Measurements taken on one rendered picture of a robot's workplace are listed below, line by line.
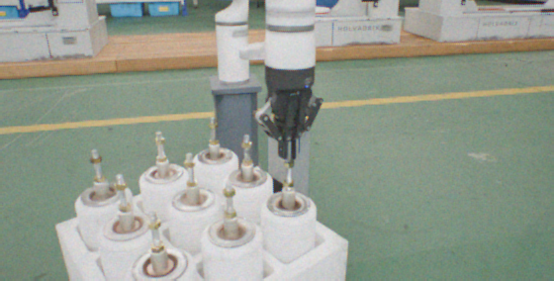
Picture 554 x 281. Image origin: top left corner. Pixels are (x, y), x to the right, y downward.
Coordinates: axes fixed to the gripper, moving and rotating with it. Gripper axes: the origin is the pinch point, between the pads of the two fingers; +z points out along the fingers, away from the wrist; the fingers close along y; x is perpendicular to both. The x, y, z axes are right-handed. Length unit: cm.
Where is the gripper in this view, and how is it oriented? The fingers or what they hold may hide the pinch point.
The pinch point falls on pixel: (289, 148)
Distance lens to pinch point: 65.1
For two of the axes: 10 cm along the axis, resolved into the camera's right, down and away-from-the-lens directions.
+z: 0.0, 9.2, 3.9
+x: -6.5, -3.0, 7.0
